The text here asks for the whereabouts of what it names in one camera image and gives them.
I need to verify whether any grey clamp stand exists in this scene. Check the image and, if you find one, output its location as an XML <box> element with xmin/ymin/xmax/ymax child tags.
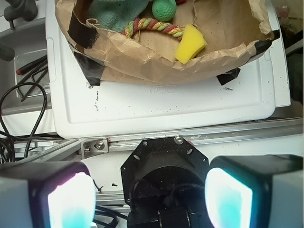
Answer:
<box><xmin>4</xmin><ymin>0</ymin><xmax>38</xmax><ymax>30</ymax></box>

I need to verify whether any green dimpled rubber ball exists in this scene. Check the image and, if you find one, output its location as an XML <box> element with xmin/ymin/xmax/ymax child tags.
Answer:
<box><xmin>152</xmin><ymin>0</ymin><xmax>177</xmax><ymax>22</ymax></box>

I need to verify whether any teal microfibre cloth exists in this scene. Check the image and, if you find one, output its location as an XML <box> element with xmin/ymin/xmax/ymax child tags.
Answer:
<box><xmin>86</xmin><ymin>0</ymin><xmax>149</xmax><ymax>32</ymax></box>

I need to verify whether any metal corner bracket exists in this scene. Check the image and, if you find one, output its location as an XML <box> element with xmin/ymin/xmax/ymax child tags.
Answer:
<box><xmin>80</xmin><ymin>138</ymin><xmax>109</xmax><ymax>159</ymax></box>

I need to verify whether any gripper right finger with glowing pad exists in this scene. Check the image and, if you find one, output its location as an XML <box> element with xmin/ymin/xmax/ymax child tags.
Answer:
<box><xmin>205</xmin><ymin>154</ymin><xmax>304</xmax><ymax>228</ymax></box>

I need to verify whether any yellow sponge wedge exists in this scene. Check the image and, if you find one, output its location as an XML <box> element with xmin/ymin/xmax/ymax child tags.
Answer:
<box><xmin>175</xmin><ymin>24</ymin><xmax>208</xmax><ymax>64</ymax></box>

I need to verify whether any crumpled brown paper bag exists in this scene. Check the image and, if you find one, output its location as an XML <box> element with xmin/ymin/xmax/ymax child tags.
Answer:
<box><xmin>55</xmin><ymin>0</ymin><xmax>274</xmax><ymax>85</ymax></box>

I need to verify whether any crumpled red paper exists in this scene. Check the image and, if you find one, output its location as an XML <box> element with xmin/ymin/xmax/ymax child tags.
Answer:
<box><xmin>175</xmin><ymin>0</ymin><xmax>187</xmax><ymax>5</ymax></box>

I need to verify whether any white plastic bin lid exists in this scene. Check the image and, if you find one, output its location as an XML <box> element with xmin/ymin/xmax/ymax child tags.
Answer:
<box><xmin>46</xmin><ymin>0</ymin><xmax>290</xmax><ymax>138</ymax></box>

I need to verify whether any aluminium extrusion rail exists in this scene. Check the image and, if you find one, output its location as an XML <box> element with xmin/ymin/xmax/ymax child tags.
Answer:
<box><xmin>22</xmin><ymin>117</ymin><xmax>304</xmax><ymax>162</ymax></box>

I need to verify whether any multicolour braided rope toy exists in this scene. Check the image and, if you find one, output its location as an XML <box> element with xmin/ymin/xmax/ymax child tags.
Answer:
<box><xmin>121</xmin><ymin>18</ymin><xmax>183</xmax><ymax>40</ymax></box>

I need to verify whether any black cable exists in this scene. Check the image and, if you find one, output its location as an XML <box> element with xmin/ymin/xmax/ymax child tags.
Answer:
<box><xmin>0</xmin><ymin>82</ymin><xmax>48</xmax><ymax>164</ymax></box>

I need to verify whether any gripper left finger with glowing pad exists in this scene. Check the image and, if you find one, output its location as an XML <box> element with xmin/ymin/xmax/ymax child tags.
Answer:
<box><xmin>0</xmin><ymin>161</ymin><xmax>96</xmax><ymax>228</ymax></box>

